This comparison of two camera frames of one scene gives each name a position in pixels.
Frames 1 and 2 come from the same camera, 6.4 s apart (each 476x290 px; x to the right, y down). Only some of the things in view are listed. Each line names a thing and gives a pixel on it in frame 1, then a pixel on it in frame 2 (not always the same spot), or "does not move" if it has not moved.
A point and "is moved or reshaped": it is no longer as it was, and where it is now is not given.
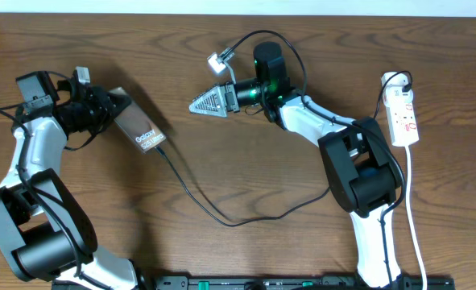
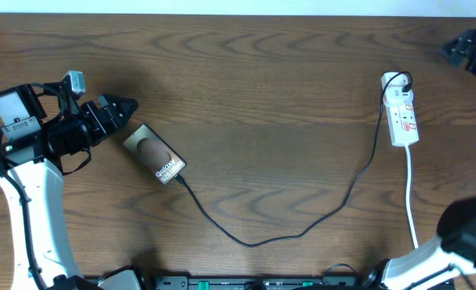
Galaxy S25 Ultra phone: (141, 127) is moved or reshaped
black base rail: (297, 283) does not move
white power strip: (400, 107) does not move
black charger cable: (408, 86) → (339, 205)
